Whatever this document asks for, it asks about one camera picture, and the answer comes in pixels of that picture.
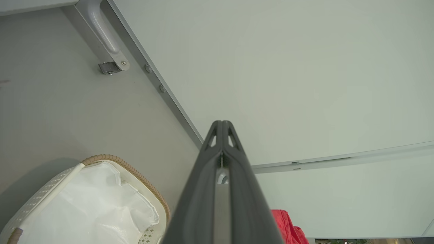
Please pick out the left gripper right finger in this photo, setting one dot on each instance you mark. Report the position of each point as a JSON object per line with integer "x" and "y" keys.
{"x": 251, "y": 217}

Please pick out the white basket liner cloth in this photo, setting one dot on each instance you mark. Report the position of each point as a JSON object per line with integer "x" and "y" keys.
{"x": 91, "y": 203}

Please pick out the red garment with white stripes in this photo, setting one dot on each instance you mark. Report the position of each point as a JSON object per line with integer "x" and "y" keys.
{"x": 288, "y": 227}

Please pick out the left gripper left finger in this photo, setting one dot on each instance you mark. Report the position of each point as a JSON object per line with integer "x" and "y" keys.
{"x": 196, "y": 210}

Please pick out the white laundry basket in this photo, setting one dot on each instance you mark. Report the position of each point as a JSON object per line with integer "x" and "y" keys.
{"x": 44, "y": 193}

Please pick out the grey partition base rail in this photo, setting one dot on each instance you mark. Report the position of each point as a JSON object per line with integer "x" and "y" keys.
{"x": 152, "y": 76}

